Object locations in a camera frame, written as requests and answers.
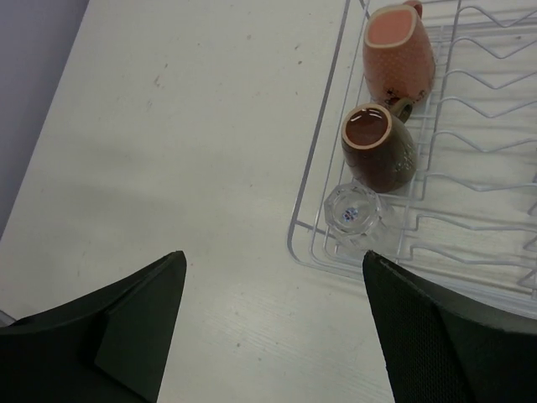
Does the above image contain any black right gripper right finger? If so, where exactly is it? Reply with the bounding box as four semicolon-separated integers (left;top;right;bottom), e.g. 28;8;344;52
362;250;536;402

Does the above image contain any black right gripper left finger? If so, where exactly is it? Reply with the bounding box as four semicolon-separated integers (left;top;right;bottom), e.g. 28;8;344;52
1;251;186;402

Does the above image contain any pink dotted ceramic mug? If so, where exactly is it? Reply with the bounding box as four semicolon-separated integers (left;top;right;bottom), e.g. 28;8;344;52
362;1;435;106

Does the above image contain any clear glass cup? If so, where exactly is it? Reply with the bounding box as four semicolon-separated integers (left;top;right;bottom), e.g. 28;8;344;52
324;182;401;256

